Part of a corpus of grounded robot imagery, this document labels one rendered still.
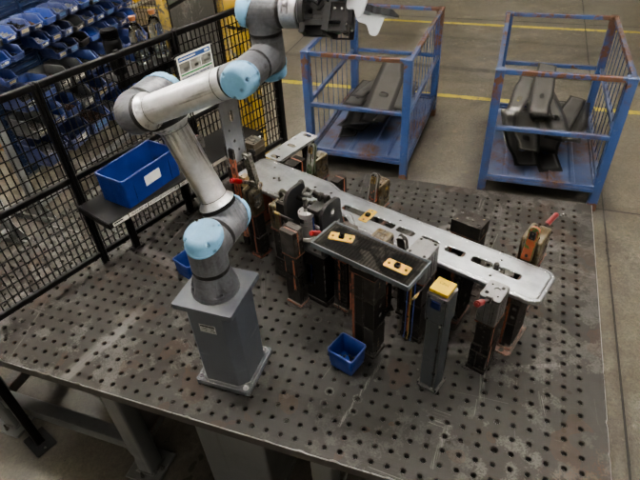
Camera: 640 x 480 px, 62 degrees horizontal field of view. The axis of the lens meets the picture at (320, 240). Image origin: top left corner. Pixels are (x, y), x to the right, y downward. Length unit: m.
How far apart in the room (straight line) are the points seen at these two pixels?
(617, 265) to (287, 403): 2.43
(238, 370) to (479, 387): 0.82
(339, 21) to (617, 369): 2.38
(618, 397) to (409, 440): 1.43
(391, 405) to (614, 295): 1.94
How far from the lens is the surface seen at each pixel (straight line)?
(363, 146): 4.26
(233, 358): 1.80
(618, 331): 3.28
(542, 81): 4.41
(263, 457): 2.15
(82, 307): 2.43
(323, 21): 1.20
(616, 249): 3.82
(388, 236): 1.87
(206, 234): 1.55
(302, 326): 2.10
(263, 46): 1.28
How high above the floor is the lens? 2.26
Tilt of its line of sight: 39 degrees down
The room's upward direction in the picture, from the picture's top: 4 degrees counter-clockwise
